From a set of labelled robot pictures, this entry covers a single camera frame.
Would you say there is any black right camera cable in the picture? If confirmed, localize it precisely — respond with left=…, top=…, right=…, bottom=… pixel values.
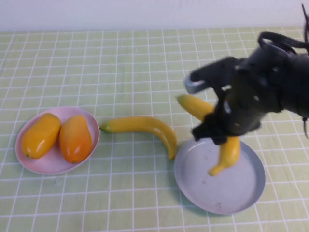
left=257, top=3, right=309, bottom=55

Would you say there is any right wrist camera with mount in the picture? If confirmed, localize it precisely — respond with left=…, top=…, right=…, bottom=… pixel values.
left=184, top=58, right=239, bottom=94

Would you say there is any green checked tablecloth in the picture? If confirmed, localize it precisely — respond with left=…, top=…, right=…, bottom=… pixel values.
left=0, top=28, right=309, bottom=232

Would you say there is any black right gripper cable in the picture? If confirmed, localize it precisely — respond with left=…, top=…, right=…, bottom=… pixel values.
left=301, top=115, right=309, bottom=140

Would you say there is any yellow plastic mango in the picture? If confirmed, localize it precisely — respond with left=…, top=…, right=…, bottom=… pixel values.
left=22, top=113, right=62, bottom=160

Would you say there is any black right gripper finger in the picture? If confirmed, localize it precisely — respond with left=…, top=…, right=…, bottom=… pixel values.
left=192, top=113, right=219, bottom=141
left=211, top=134, right=230, bottom=146

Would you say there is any grey-blue round plate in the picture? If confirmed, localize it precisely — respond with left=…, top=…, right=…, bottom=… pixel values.
left=173, top=138, right=266, bottom=215

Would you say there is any pink round plate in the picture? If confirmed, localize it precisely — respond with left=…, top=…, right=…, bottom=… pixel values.
left=14, top=106, right=100, bottom=175

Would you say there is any yellow plastic banana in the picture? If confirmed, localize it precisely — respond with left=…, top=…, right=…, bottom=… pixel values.
left=177, top=94, right=241, bottom=176
left=99, top=116, right=177, bottom=160

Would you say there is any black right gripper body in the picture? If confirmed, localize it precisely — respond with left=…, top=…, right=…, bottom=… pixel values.
left=214, top=63, right=282, bottom=136

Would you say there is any orange-blushed plastic mango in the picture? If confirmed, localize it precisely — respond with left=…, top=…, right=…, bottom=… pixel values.
left=59, top=115, right=93, bottom=164

